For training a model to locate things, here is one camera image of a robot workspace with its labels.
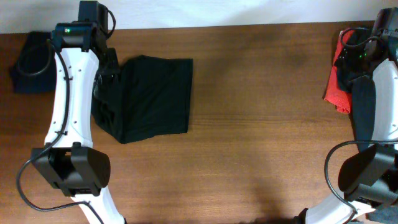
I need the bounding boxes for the black shorts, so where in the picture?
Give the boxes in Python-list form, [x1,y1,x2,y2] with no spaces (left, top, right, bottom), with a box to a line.
[91,55,193,144]

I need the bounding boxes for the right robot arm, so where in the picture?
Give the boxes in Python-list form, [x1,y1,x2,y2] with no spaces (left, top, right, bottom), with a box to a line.
[292,7,397,223]

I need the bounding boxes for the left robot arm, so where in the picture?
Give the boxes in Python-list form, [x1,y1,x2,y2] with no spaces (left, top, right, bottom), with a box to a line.
[30,1,126,223]

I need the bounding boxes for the black garment in pile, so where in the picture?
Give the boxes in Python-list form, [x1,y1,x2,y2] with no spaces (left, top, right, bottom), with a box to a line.
[333,27,376,141]

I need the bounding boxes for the red garment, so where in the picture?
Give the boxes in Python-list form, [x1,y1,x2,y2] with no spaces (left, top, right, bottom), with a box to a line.
[323,31,352,114]

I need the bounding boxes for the folded navy blue garment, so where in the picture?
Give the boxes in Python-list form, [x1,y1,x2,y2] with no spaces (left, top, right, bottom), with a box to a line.
[9,31,56,94]

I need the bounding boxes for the dark grey garment at corner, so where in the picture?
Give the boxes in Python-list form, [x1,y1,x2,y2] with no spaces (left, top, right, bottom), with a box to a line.
[366,207,398,224]

